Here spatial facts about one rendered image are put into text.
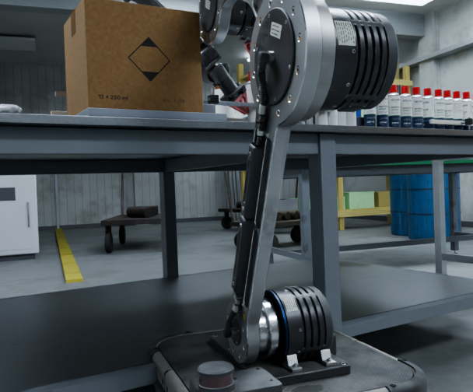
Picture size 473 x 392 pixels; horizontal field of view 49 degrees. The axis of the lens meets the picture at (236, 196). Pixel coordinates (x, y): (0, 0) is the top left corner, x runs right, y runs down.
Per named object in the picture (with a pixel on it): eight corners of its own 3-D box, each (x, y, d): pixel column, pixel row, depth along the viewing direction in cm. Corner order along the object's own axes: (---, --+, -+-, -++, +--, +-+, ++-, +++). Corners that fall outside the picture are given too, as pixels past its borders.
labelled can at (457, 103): (459, 132, 252) (457, 89, 252) (450, 134, 257) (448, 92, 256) (465, 133, 255) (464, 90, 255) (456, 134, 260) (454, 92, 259)
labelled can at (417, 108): (417, 132, 245) (415, 89, 244) (425, 131, 240) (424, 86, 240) (409, 132, 242) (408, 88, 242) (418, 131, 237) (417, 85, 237)
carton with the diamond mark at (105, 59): (169, 126, 159) (166, 36, 158) (204, 115, 138) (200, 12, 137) (67, 124, 144) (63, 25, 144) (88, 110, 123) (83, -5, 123)
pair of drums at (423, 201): (420, 230, 686) (418, 164, 685) (485, 238, 573) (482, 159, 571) (371, 234, 668) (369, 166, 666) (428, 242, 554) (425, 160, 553)
